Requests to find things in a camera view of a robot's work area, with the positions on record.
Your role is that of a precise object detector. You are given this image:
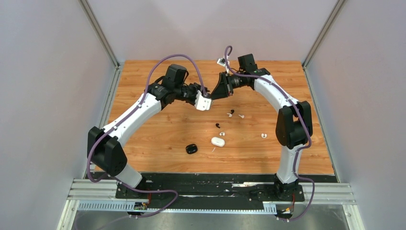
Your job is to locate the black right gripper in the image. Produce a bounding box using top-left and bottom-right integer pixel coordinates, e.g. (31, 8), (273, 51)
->
(209, 71), (246, 100)

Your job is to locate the black glossy charging case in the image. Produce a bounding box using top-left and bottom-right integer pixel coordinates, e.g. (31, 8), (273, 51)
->
(185, 144), (198, 154)

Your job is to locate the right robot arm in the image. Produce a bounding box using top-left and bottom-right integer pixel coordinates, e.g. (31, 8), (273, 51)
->
(211, 54), (313, 200)

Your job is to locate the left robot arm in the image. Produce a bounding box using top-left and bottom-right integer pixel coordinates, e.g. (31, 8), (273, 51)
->
(87, 64), (212, 198)

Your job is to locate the white oval charging case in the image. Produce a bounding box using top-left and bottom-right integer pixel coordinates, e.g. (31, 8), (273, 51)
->
(211, 137), (226, 147)

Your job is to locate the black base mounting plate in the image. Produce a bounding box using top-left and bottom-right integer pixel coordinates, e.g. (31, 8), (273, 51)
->
(103, 172), (338, 212)

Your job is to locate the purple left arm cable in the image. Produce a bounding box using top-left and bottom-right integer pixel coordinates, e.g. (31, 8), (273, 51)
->
(86, 54), (210, 219)

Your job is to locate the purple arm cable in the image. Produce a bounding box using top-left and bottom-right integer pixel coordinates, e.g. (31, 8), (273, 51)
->
(224, 45), (315, 222)
(86, 54), (210, 219)

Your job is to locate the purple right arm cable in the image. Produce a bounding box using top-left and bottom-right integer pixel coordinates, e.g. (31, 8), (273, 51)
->
(224, 45), (315, 222)

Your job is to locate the aluminium frame rail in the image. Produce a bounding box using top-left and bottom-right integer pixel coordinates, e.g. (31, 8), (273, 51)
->
(58, 179), (364, 230)

